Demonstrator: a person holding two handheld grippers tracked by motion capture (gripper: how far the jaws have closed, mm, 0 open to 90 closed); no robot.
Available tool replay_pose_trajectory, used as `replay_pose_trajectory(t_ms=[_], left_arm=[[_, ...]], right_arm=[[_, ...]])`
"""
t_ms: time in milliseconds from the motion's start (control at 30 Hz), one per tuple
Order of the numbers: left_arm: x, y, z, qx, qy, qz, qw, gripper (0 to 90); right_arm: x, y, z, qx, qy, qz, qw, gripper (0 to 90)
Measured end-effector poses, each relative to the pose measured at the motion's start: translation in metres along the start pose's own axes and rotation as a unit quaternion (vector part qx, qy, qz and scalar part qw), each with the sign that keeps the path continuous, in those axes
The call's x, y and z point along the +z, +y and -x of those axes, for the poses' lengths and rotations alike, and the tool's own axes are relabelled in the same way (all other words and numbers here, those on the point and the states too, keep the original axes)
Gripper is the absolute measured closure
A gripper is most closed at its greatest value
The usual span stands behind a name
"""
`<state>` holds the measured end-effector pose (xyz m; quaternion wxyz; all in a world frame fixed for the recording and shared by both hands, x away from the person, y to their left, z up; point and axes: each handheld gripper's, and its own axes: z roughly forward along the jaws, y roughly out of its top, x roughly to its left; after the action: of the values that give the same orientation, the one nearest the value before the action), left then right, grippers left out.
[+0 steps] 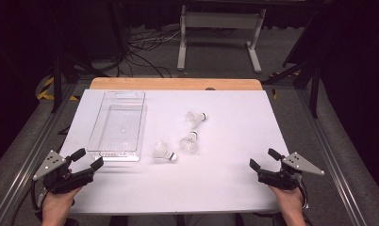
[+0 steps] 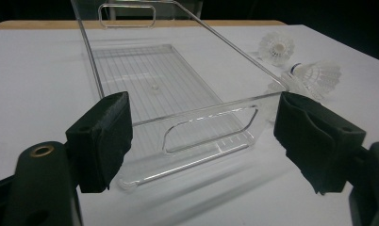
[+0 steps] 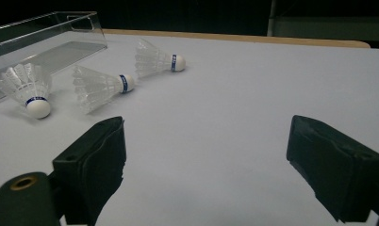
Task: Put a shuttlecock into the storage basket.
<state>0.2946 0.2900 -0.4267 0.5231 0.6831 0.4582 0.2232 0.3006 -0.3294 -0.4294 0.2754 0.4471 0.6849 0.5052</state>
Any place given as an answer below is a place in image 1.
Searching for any white table mat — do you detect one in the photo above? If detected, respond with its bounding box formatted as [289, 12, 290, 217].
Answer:
[36, 89, 308, 216]

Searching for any right hand-held gripper cable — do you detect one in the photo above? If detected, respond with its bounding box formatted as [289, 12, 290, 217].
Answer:
[298, 177, 310, 210]

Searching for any person's left hand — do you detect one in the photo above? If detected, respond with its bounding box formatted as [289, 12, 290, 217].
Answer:
[41, 186, 84, 226]

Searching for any left hand-held gripper cable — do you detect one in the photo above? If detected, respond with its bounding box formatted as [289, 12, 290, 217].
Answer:
[29, 180, 49, 220]

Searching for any wooden table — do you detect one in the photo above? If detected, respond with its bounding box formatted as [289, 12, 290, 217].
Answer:
[89, 77, 264, 92]

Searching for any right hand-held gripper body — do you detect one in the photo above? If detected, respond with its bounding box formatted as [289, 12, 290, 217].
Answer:
[256, 152, 325, 191]

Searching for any clear plastic tray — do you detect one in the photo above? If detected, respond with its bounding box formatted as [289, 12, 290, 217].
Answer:
[87, 90, 148, 163]

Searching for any black metal stand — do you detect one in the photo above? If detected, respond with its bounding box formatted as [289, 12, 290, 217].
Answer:
[262, 59, 321, 120]

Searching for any white metal stand frame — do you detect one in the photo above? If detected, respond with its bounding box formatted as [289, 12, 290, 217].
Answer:
[176, 4, 268, 74]

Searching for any white feather shuttlecock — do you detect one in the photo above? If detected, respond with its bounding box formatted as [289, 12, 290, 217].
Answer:
[152, 139, 178, 163]
[186, 110, 209, 129]
[178, 130, 199, 153]

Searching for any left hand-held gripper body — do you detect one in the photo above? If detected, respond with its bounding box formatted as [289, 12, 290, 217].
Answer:
[32, 150, 96, 195]

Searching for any aluminium floor rail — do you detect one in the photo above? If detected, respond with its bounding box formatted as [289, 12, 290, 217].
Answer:
[295, 89, 368, 226]
[0, 83, 82, 226]

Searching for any yellow black floor tape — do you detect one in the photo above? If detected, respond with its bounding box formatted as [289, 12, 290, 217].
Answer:
[36, 76, 80, 102]

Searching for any tangle of floor cables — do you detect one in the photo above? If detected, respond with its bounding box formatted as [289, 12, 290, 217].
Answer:
[115, 26, 182, 78]

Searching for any black tripod stand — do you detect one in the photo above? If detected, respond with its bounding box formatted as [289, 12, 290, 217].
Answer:
[50, 56, 110, 114]

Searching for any person's right hand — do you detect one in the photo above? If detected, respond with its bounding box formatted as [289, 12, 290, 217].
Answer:
[267, 185, 306, 226]

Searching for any hand-held gripper cable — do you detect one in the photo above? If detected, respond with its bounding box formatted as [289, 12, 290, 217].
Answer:
[29, 180, 49, 220]
[298, 177, 310, 210]

